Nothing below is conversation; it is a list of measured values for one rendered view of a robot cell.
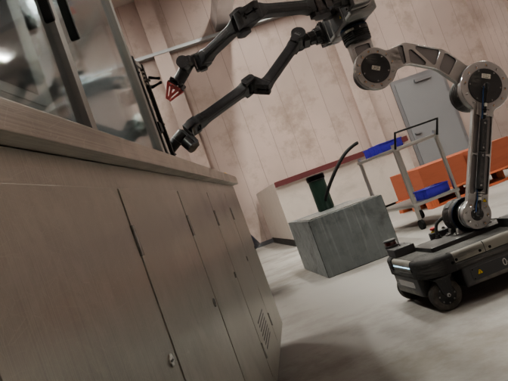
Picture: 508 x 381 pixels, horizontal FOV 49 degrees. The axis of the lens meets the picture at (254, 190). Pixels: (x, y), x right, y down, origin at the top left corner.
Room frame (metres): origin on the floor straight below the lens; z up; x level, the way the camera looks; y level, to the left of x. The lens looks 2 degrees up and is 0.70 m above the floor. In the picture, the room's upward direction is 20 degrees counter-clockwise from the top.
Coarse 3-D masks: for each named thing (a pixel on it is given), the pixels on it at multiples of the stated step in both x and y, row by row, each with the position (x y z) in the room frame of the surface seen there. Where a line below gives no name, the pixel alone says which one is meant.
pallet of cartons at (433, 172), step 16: (496, 144) 6.88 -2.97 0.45; (448, 160) 6.75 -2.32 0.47; (464, 160) 6.78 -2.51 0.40; (496, 160) 6.86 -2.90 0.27; (400, 176) 7.21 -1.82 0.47; (416, 176) 6.78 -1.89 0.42; (432, 176) 6.70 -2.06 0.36; (448, 176) 6.74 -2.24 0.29; (464, 176) 6.77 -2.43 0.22; (496, 176) 7.29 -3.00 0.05; (400, 192) 7.36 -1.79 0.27; (464, 192) 7.16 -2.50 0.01; (432, 208) 6.65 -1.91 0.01
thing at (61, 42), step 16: (48, 0) 1.01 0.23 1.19; (64, 0) 1.13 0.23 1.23; (48, 16) 1.01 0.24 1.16; (64, 16) 1.13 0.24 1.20; (112, 16) 1.64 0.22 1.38; (64, 48) 1.06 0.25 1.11; (128, 48) 1.66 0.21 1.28; (64, 64) 1.06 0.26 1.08; (128, 64) 1.64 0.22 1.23; (80, 80) 1.08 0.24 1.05; (80, 96) 1.06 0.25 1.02; (144, 96) 1.65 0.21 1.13; (80, 112) 1.06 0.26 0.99; (144, 112) 1.64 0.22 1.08; (96, 128) 1.08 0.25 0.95; (160, 144) 1.64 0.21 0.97
